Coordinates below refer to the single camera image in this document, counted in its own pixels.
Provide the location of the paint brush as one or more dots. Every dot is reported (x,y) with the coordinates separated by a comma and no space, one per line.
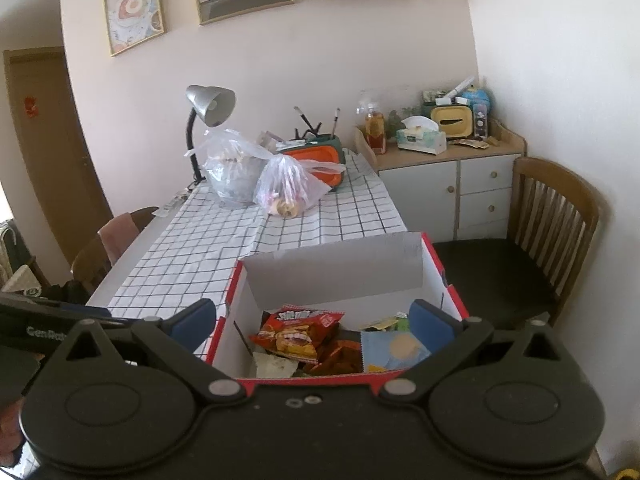
(336,121)
(302,119)

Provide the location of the white checked tablecloth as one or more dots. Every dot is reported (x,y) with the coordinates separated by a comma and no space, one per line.
(210,240)

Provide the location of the cream snack packet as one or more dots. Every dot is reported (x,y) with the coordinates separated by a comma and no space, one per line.
(272,366)

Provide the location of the yellow blue snack packet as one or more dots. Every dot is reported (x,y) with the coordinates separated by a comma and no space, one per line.
(382,322)

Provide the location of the amber bottle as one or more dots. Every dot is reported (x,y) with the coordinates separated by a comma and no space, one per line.
(375,132)

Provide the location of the small framed picture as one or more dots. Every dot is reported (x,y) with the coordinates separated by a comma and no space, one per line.
(134,7)

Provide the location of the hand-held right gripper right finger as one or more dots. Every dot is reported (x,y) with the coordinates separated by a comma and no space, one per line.
(432,325)

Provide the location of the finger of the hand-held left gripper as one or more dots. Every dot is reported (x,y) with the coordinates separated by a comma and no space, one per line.
(85,310)

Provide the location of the white cabinet wooden top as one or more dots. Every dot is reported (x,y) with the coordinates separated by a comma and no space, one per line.
(430,190)

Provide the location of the pink plastic bag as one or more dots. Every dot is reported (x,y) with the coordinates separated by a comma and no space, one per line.
(290,185)

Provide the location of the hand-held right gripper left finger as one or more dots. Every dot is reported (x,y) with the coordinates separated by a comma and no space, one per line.
(192,322)

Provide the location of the white tube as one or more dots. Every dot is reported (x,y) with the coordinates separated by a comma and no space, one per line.
(457,89)

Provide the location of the white cardboard box red trim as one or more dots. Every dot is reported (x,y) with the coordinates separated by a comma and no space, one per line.
(330,265)

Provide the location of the green white tissue box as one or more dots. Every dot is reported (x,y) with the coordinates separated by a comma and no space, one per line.
(420,137)

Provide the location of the silver desk lamp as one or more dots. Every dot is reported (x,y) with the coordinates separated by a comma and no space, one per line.
(210,102)

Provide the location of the light blue snack packet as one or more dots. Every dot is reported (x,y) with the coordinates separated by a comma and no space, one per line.
(392,352)

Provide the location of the orange green container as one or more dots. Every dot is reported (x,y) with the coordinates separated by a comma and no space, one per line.
(320,157)

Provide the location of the large clear plastic bag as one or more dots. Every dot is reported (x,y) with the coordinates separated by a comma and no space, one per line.
(227,170)

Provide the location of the person's left hand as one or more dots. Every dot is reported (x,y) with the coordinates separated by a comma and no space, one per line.
(7,425)

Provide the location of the yellow tissue holder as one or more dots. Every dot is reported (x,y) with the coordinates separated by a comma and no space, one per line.
(452,120)

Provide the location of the red snack packet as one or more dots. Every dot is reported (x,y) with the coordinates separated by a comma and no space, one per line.
(295,332)

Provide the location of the red door ornament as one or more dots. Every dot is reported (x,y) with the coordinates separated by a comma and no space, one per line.
(31,106)

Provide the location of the brown door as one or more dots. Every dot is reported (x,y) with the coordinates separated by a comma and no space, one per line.
(55,160)

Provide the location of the wooden chair black seat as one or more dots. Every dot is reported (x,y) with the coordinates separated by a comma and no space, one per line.
(495,275)

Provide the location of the orange-brown snack packet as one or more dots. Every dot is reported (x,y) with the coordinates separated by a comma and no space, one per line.
(340,357)

